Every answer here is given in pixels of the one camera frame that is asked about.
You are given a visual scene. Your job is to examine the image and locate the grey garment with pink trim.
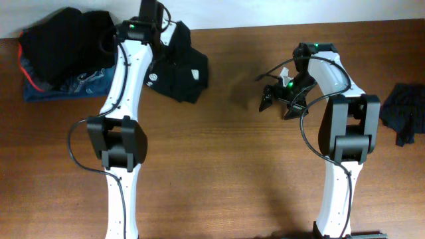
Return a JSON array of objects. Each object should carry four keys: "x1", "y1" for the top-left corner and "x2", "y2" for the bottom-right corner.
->
[{"x1": 18, "y1": 30, "x2": 54, "y2": 93}]

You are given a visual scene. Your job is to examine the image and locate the folded blue jeans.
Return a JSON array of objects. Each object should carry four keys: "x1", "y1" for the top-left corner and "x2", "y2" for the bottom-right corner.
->
[{"x1": 23, "y1": 66, "x2": 116, "y2": 102}]

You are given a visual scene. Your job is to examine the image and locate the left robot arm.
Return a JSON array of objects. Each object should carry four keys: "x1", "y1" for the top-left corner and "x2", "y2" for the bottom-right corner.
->
[{"x1": 87, "y1": 0, "x2": 167, "y2": 238}]

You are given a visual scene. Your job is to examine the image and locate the folded black garment on pile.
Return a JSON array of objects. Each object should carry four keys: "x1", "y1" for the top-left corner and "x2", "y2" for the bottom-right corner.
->
[{"x1": 19, "y1": 7, "x2": 115, "y2": 88}]

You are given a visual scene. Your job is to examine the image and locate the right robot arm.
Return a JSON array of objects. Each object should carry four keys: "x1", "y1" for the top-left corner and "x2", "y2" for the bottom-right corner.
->
[{"x1": 259, "y1": 42, "x2": 381, "y2": 238}]

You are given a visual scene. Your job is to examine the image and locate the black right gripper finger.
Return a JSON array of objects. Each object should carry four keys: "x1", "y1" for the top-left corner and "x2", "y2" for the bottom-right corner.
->
[
  {"x1": 259, "y1": 94, "x2": 273, "y2": 112},
  {"x1": 284, "y1": 106, "x2": 305, "y2": 120}
]

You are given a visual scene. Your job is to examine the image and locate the black t-shirt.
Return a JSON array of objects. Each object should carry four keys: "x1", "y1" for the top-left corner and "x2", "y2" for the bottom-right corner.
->
[{"x1": 144, "y1": 21, "x2": 209, "y2": 104}]

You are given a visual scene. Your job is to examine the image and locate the crumpled dark navy garment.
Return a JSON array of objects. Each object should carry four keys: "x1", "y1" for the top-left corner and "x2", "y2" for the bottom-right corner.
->
[{"x1": 380, "y1": 83, "x2": 424, "y2": 147}]

